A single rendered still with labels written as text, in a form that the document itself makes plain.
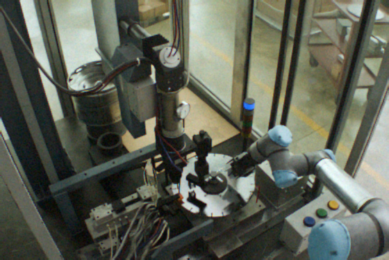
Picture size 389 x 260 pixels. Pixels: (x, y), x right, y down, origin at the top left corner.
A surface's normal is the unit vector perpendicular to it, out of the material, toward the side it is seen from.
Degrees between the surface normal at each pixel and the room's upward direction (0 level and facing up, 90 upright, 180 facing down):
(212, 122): 0
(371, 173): 0
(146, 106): 90
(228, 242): 0
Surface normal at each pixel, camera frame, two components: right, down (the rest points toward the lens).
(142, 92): 0.52, 0.56
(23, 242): -0.01, -0.75
